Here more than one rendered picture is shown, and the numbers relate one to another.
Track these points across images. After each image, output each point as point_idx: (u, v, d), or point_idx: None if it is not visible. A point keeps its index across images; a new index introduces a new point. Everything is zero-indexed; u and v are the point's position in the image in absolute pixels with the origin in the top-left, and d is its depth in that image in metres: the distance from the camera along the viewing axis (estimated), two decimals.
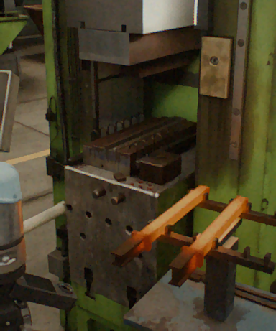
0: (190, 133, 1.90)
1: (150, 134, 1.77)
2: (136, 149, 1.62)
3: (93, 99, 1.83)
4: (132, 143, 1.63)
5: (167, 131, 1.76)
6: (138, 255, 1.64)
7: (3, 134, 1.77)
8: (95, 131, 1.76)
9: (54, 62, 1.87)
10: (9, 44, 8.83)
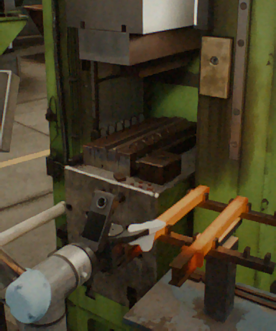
0: (190, 133, 1.90)
1: (150, 134, 1.77)
2: (136, 149, 1.62)
3: (93, 99, 1.83)
4: (132, 143, 1.63)
5: (167, 131, 1.76)
6: (138, 255, 1.64)
7: (3, 134, 1.77)
8: (95, 131, 1.76)
9: (54, 62, 1.87)
10: (9, 44, 8.83)
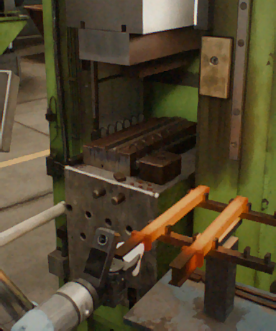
0: (190, 133, 1.90)
1: (150, 134, 1.77)
2: (136, 149, 1.62)
3: (93, 99, 1.83)
4: (132, 143, 1.63)
5: (167, 131, 1.76)
6: None
7: (3, 134, 1.77)
8: (95, 131, 1.76)
9: (54, 62, 1.87)
10: (9, 44, 8.83)
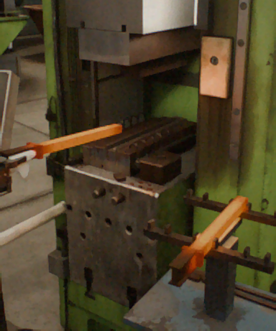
0: (190, 133, 1.90)
1: (150, 134, 1.77)
2: (136, 149, 1.62)
3: (93, 99, 1.83)
4: (132, 143, 1.63)
5: (167, 131, 1.76)
6: (138, 255, 1.64)
7: (3, 134, 1.77)
8: None
9: (54, 62, 1.87)
10: (9, 44, 8.83)
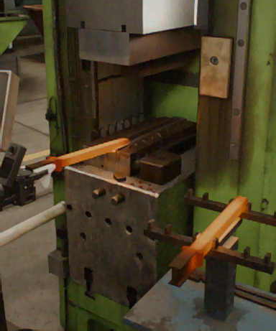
0: (190, 133, 1.90)
1: (150, 134, 1.77)
2: (136, 149, 1.62)
3: (93, 99, 1.83)
4: (132, 143, 1.63)
5: (167, 131, 1.76)
6: (138, 255, 1.64)
7: (3, 134, 1.77)
8: (95, 131, 1.76)
9: (54, 62, 1.87)
10: (9, 44, 8.83)
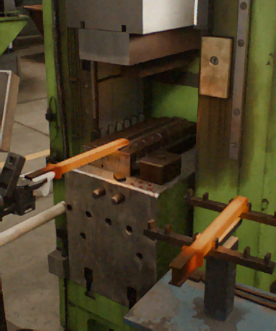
0: (190, 133, 1.90)
1: (150, 134, 1.77)
2: (136, 149, 1.62)
3: (93, 99, 1.83)
4: (132, 143, 1.63)
5: (167, 131, 1.76)
6: (138, 255, 1.64)
7: (3, 134, 1.77)
8: (95, 131, 1.76)
9: (54, 62, 1.87)
10: (9, 44, 8.83)
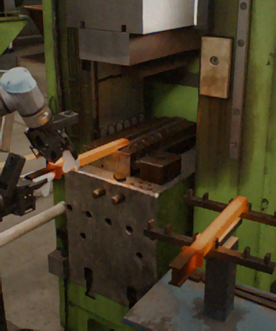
0: (190, 133, 1.90)
1: (150, 134, 1.77)
2: (136, 149, 1.62)
3: (93, 99, 1.83)
4: (132, 143, 1.63)
5: (167, 131, 1.76)
6: (138, 255, 1.64)
7: (3, 134, 1.77)
8: (95, 131, 1.76)
9: (54, 62, 1.87)
10: (9, 44, 8.83)
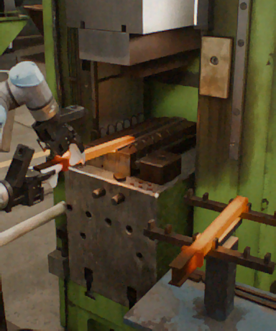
0: (190, 133, 1.90)
1: (150, 134, 1.77)
2: (136, 149, 1.62)
3: (93, 99, 1.83)
4: (132, 143, 1.63)
5: (167, 131, 1.76)
6: (138, 255, 1.64)
7: (3, 134, 1.77)
8: (95, 131, 1.76)
9: (54, 62, 1.87)
10: (9, 44, 8.83)
